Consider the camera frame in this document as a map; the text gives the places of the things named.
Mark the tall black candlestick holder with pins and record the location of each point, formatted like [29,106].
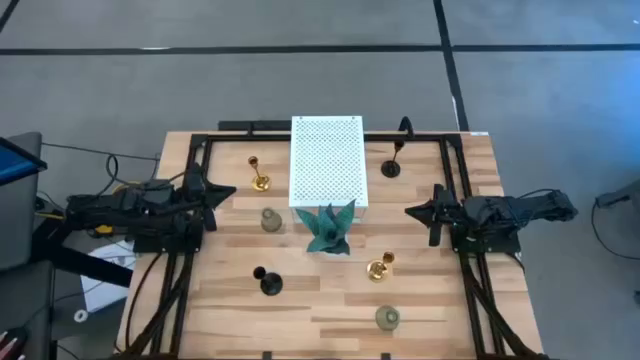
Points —
[390,169]

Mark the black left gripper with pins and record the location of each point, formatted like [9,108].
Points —
[196,182]

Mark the white paper sheet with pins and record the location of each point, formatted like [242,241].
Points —
[107,280]

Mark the black stand leg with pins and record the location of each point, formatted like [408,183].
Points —
[90,262]

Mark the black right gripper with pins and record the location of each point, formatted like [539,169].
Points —
[450,212]

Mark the black aluminium table frame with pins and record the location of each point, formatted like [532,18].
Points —
[240,137]

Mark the short gold candlestick holder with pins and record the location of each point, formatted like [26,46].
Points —
[377,270]

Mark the black flat bracket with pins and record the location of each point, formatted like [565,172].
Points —
[250,126]

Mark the short black candlestick holder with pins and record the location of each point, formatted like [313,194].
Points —
[271,284]

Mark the white perforated metal shelf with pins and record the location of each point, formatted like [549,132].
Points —
[327,160]

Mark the tall gold candlestick holder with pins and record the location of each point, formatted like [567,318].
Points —
[260,184]

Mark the blue screen monitor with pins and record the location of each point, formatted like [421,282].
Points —
[17,162]

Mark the green plant in white pot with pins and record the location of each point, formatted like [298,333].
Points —
[327,230]

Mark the ribbed glass candle holder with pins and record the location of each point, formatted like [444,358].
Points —
[271,221]
[387,318]

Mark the gray floor device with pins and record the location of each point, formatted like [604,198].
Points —
[620,196]

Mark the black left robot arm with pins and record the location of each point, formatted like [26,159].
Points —
[125,207]

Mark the white tape roll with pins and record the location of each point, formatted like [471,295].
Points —
[81,315]

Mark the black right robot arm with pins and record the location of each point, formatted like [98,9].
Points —
[505,212]

